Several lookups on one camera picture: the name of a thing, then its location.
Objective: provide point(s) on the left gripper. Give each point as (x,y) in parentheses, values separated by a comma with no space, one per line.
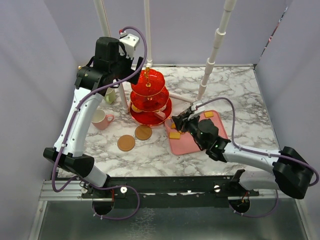
(128,61)

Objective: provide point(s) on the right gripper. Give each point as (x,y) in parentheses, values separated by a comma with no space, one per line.
(182,121)

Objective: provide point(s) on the pink cake slice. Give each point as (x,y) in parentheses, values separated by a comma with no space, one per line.
(160,114)

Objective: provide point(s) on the white chocolate donut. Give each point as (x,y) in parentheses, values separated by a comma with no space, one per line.
(163,108)

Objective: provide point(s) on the red three-tier stand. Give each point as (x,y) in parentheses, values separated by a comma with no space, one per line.
(149,95)

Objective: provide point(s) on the yellow donut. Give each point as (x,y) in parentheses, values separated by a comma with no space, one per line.
(135,109)

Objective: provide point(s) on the pink mug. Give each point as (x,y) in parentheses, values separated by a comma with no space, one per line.
(101,120)

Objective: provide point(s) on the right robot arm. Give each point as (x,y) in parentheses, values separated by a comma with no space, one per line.
(283,170)

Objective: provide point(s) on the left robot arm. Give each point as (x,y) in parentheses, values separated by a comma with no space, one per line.
(111,62)

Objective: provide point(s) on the rectangular yellow biscuit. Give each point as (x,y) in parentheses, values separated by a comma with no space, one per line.
(174,135)

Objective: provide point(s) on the pink serving tray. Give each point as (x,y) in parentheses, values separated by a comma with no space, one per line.
(186,143)

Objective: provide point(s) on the square cracker biscuit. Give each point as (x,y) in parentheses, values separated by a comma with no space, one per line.
(208,114)

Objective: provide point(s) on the green mug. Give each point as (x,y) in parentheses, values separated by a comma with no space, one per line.
(110,95)

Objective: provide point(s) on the upper wooden coaster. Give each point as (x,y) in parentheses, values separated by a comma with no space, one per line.
(143,132)

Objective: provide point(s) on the wooden coaster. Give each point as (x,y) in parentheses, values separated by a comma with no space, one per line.
(143,132)
(126,143)

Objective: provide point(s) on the lower wooden coaster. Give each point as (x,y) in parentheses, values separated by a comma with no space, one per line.
(126,143)

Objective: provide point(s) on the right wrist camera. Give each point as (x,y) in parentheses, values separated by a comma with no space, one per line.
(195,109)

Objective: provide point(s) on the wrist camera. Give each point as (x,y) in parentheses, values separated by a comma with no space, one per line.
(128,45)
(195,109)

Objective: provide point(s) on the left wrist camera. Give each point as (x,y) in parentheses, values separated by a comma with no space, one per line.
(128,45)

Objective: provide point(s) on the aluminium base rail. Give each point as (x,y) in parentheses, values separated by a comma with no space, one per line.
(221,186)

